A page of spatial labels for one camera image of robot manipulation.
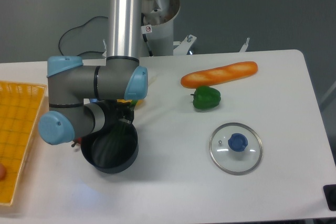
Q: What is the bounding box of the orange baguette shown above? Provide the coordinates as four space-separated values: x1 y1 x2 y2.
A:
180 61 258 88

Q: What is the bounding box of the black pot blue handle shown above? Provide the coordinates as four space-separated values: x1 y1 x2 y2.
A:
80 98 139 175

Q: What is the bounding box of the green bell pepper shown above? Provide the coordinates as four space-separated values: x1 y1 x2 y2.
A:
192 86 221 110

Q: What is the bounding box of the black cable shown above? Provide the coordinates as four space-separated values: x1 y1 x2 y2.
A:
58 15 109 54

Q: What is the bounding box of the glass lid blue knob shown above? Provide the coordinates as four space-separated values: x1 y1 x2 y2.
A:
208 122 263 176

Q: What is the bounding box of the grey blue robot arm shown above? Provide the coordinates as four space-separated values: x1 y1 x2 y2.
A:
38 0 148 145

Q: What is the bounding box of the white bracket behind table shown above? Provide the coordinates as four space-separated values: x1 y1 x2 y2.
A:
239 37 250 52

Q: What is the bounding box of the yellow bell pepper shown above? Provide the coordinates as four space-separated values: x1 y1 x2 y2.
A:
117 99 144 110

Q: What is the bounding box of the green onion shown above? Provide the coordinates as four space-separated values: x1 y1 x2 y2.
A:
97 72 159 167

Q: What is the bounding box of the red bell pepper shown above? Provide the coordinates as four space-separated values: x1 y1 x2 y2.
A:
71 137 82 147

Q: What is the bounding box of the black device at edge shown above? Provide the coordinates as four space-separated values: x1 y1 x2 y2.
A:
323 184 336 211

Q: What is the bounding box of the yellow plastic basket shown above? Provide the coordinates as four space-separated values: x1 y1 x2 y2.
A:
1 81 47 206

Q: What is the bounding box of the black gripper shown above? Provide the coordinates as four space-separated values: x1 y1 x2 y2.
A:
97 100 134 133

